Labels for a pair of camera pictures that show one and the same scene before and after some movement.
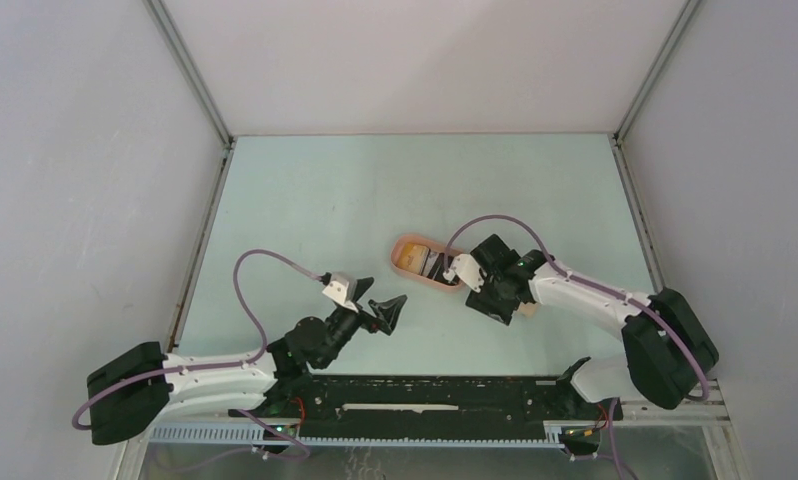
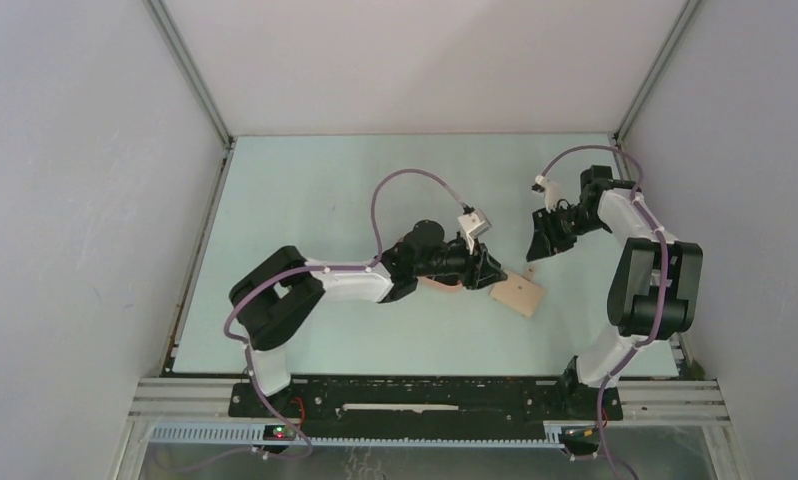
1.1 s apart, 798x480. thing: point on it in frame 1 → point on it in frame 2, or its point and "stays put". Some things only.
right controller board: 580,440 stays put
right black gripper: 483,302 → 546,240
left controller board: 291,430 stays put
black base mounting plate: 417,406 stays put
